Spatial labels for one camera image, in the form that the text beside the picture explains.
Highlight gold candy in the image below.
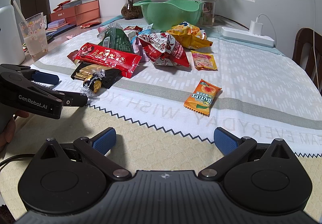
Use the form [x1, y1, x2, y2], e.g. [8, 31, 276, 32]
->
[81, 70, 105, 96]

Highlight black gold snack packet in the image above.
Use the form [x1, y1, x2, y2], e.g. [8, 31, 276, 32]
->
[71, 62, 121, 89]

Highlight orange fruit candy packet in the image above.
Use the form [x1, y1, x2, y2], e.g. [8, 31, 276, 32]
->
[184, 79, 222, 116]

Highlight long red snack bar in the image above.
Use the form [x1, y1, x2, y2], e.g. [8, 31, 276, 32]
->
[75, 42, 141, 78]

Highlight green snack bag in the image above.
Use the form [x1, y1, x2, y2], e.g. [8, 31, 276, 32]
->
[99, 27, 134, 53]

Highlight yellow pink snack packet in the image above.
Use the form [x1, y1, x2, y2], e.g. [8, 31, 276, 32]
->
[191, 50, 217, 71]

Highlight red white patterned snack bag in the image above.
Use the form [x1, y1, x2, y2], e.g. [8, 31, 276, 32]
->
[138, 32, 190, 68]

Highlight yellow chips bag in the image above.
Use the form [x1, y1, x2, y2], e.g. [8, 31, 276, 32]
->
[166, 21, 213, 50]

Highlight blue white snack packet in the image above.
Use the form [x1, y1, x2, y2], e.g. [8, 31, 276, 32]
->
[138, 23, 153, 35]

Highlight person's left hand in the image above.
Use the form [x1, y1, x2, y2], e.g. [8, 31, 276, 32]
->
[0, 110, 29, 151]

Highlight white appliance jug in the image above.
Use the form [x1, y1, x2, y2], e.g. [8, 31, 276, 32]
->
[0, 0, 25, 65]

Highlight printed plastic cup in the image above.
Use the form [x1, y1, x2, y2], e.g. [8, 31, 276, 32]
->
[19, 12, 48, 58]

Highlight purple small box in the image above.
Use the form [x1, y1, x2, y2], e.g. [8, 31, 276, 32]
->
[47, 19, 66, 29]

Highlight red packet on table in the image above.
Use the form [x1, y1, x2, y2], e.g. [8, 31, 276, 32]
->
[80, 21, 101, 29]

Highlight orange stacked gift boxes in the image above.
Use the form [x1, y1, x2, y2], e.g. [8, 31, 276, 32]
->
[50, 0, 100, 26]

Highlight white power strip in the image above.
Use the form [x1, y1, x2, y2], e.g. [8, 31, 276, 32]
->
[220, 27, 275, 48]

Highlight dark wooden chair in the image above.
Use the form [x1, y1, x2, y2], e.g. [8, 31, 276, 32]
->
[292, 28, 322, 93]

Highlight green plastic bowl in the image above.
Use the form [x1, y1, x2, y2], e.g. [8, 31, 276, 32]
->
[133, 0, 203, 31]

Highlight white charger with cable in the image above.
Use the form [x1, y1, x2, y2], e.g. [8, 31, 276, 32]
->
[249, 14, 277, 48]

